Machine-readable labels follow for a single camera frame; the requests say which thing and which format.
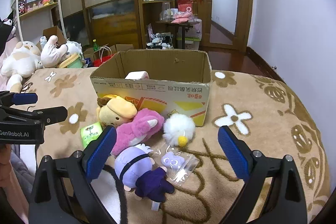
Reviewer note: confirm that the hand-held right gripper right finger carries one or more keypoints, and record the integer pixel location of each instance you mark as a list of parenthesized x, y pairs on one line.
[(233, 153)]

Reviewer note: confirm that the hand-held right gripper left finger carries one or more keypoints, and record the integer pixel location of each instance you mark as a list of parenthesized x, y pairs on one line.
[(101, 153)]

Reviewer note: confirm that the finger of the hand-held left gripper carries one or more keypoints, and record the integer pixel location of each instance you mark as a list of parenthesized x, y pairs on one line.
[(25, 98), (50, 113)]

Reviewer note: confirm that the green tissue packet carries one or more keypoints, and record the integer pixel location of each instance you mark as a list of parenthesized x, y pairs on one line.
[(90, 134)]

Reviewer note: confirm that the purple-haired plush doll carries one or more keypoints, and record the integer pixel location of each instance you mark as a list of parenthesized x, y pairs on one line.
[(134, 163)]

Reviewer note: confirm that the pink plush toy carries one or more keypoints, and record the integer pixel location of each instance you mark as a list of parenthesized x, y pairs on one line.
[(136, 129)]

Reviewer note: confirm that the yellow dog plush toy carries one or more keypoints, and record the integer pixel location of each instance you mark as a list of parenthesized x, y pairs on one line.
[(118, 111)]

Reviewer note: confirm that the clear bag with purple toy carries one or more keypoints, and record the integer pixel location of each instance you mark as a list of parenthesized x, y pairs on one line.
[(183, 165)]

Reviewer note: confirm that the white fluffy chick plush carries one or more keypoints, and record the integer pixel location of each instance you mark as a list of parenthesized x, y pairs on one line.
[(178, 127)]

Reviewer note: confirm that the printed cardboard box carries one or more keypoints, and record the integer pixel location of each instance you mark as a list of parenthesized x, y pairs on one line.
[(162, 92)]

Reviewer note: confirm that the person's left hand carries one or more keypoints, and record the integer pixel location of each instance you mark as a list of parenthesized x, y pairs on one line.
[(4, 157)]

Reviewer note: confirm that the brown floral blanket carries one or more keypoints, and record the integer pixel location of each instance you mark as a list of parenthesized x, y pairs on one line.
[(262, 134)]

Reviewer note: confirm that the large white cat plush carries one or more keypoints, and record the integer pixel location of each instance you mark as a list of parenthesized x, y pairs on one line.
[(18, 61)]

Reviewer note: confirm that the white plush with pink paws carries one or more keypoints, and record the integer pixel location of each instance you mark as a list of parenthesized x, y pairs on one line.
[(52, 53)]

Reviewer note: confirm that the green yellow plush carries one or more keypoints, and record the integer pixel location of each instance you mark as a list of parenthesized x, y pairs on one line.
[(72, 62)]

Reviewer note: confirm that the open brown cardboard box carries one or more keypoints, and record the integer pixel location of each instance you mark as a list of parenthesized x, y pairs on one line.
[(53, 32)]

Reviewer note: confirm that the red paper bag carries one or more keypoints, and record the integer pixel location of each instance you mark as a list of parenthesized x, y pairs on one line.
[(101, 60)]

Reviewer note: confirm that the black white bunny plush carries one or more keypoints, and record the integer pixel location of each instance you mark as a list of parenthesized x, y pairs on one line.
[(6, 23)]

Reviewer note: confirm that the green bottle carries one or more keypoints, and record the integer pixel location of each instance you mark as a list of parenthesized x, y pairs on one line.
[(95, 46)]

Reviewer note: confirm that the pink white roll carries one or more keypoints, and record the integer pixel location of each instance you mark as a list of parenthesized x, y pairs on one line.
[(136, 75)]

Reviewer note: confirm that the low open cardboard box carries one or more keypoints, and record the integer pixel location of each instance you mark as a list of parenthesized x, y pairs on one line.
[(123, 48)]

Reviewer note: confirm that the clear storage bin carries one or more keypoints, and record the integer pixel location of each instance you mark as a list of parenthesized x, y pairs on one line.
[(195, 35)]

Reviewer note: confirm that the basket of socks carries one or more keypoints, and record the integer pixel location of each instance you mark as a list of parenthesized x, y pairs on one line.
[(160, 41)]

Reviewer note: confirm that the dark side table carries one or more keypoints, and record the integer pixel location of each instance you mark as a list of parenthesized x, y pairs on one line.
[(181, 26)]

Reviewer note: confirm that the pink packets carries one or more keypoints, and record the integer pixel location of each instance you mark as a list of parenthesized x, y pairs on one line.
[(181, 17)]

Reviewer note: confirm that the clear plastic jar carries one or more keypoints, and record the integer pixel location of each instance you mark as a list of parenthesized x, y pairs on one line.
[(165, 11)]

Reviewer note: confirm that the red bag with white print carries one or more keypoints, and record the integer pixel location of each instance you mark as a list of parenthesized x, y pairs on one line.
[(185, 6)]

